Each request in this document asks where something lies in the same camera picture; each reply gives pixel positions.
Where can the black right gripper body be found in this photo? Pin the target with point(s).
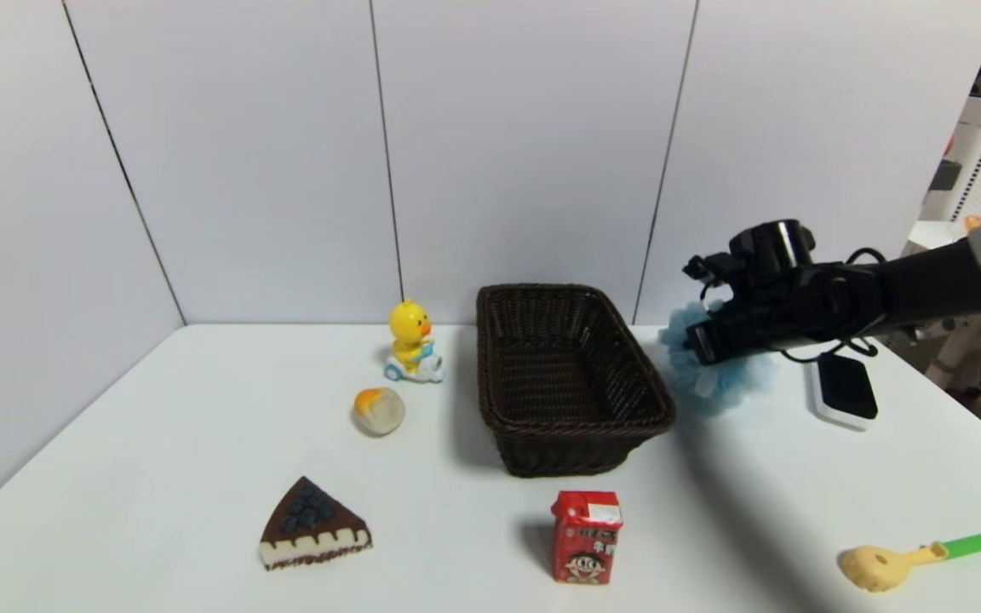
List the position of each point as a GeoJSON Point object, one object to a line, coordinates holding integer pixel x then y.
{"type": "Point", "coordinates": [706, 342]}

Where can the light blue bath loofah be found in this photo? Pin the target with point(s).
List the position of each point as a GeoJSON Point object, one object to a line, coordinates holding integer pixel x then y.
{"type": "Point", "coordinates": [716, 383]}

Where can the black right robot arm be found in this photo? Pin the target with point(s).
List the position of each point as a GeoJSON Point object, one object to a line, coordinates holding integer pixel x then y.
{"type": "Point", "coordinates": [950, 281]}

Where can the dark brown wicker basket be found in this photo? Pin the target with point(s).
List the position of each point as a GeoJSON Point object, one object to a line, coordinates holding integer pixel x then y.
{"type": "Point", "coordinates": [576, 451]}

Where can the black and white eraser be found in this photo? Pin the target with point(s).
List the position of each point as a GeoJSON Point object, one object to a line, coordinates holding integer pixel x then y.
{"type": "Point", "coordinates": [848, 393]}

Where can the red milk carton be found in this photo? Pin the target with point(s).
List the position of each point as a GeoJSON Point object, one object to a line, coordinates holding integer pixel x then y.
{"type": "Point", "coordinates": [586, 547]}

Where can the yellow duck scooter toy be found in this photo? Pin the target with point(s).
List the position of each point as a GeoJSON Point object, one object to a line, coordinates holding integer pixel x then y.
{"type": "Point", "coordinates": [410, 329]}

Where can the white orange toy bun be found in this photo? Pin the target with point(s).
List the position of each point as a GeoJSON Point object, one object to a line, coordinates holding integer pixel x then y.
{"type": "Point", "coordinates": [380, 412]}

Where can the chocolate blueberry cake slice toy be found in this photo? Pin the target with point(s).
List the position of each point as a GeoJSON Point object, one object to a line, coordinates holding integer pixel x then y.
{"type": "Point", "coordinates": [312, 529]}

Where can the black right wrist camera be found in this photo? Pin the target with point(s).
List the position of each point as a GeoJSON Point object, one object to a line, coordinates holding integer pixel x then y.
{"type": "Point", "coordinates": [771, 247]}

